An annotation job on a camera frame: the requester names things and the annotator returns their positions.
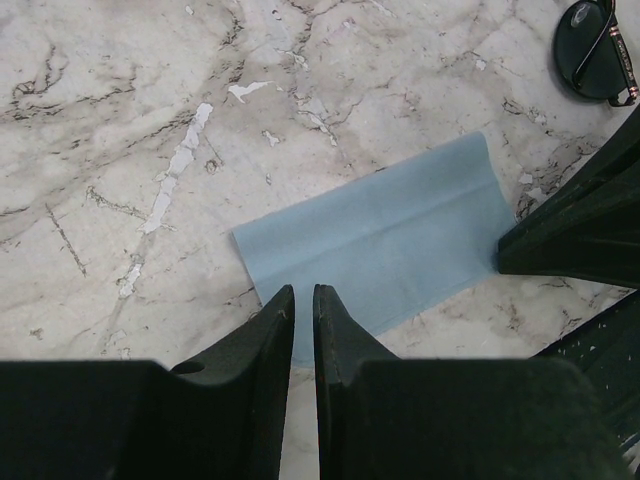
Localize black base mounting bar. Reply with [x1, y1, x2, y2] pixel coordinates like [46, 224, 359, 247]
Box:
[538, 292, 640, 451]

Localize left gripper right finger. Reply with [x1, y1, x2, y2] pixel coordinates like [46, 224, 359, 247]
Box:
[313, 285, 630, 479]

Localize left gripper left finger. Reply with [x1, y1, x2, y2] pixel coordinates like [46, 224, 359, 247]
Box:
[1, 286, 294, 479]

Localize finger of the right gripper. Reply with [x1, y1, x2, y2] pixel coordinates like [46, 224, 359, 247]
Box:
[497, 110, 639, 289]

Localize black sunglasses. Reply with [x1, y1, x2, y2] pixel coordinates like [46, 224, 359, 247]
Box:
[552, 0, 639, 108]

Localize light blue cleaning cloth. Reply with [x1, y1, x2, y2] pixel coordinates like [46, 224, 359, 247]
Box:
[233, 132, 515, 367]

